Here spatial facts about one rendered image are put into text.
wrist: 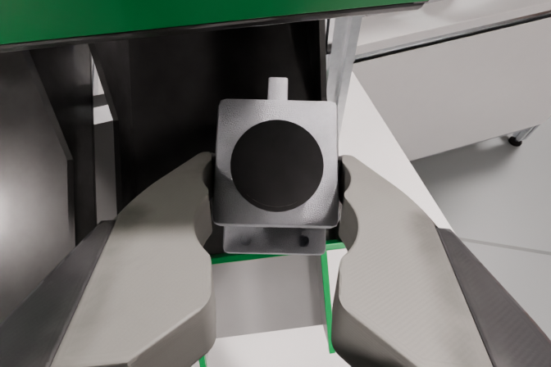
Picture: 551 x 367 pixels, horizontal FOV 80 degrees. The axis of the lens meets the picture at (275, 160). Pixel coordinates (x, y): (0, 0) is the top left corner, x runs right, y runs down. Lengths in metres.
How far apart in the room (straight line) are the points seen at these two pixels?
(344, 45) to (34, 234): 0.24
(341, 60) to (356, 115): 0.46
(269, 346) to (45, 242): 0.37
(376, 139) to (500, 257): 1.10
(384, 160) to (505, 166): 1.33
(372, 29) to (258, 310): 0.76
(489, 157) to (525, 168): 0.16
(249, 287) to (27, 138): 0.24
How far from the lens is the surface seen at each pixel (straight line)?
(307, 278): 0.37
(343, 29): 0.25
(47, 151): 0.25
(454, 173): 1.82
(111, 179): 0.34
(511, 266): 1.71
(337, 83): 0.29
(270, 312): 0.39
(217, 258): 0.20
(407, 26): 0.99
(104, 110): 0.26
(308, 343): 0.54
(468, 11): 1.10
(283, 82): 0.17
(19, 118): 0.27
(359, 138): 0.69
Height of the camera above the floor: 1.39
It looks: 56 degrees down
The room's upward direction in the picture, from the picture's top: 4 degrees counter-clockwise
